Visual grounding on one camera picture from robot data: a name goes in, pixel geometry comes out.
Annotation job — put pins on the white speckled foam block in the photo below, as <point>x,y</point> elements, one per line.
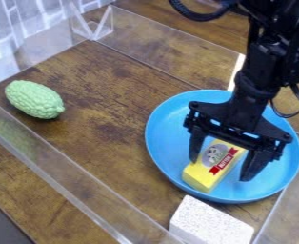
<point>200,224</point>

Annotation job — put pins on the clear acrylic enclosure wall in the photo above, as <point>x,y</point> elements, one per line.
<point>79,183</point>

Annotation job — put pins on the blue round tray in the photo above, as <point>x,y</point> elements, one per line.
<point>168,146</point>

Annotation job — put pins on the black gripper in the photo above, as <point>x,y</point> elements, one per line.
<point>265,140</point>

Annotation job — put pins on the green bitter gourd toy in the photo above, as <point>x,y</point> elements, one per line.
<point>35,99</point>

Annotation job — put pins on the yellow butter block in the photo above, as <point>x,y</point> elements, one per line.
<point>216,160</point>

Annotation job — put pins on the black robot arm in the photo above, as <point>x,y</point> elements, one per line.
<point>270,69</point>

